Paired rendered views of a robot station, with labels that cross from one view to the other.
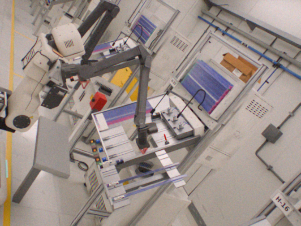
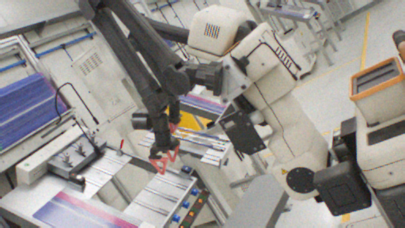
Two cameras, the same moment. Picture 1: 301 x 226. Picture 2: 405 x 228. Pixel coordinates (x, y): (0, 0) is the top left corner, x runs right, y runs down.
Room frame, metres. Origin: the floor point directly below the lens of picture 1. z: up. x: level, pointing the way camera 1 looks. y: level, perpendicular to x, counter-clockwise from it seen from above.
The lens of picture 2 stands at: (2.50, 1.86, 1.31)
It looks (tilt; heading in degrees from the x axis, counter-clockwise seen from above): 9 degrees down; 255
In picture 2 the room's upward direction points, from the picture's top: 34 degrees counter-clockwise
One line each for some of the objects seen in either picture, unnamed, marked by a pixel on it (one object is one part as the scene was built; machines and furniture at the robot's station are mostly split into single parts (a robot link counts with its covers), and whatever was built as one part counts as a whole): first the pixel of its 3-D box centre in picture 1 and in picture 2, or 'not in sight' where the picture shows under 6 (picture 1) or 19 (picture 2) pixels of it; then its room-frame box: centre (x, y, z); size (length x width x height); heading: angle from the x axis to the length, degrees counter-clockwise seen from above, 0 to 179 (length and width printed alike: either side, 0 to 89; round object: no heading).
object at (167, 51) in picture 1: (128, 72); not in sight; (3.76, 0.53, 0.95); 1.35 x 0.82 x 1.90; 127
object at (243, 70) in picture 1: (245, 68); not in sight; (2.72, -0.42, 1.82); 0.68 x 0.30 x 0.20; 37
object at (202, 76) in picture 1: (208, 87); (17, 111); (2.46, -0.25, 1.52); 0.51 x 0.13 x 0.27; 37
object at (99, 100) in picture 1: (82, 125); not in sight; (2.88, 0.49, 0.39); 0.24 x 0.24 x 0.78; 37
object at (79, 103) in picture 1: (103, 84); not in sight; (3.63, 0.69, 0.66); 1.01 x 0.73 x 1.31; 127
